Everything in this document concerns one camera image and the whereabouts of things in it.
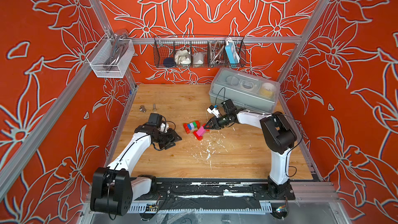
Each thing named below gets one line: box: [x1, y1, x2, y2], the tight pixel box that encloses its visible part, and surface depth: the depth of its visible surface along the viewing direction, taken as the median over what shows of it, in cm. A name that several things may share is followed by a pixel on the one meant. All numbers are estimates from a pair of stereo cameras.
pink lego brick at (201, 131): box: [195, 125, 207, 137], surface depth 91 cm
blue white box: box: [224, 37, 241, 64], surface depth 89 cm
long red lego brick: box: [192, 130, 204, 141], surface depth 92 cm
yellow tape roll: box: [259, 82, 276, 98], surface depth 95 cm
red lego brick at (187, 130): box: [182, 122, 191, 135], surface depth 95 cm
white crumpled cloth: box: [174, 49, 192, 66], surface depth 92 cm
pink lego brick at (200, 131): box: [195, 127, 206, 137], surface depth 91 cm
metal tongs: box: [103, 28, 129, 72], surface depth 87 cm
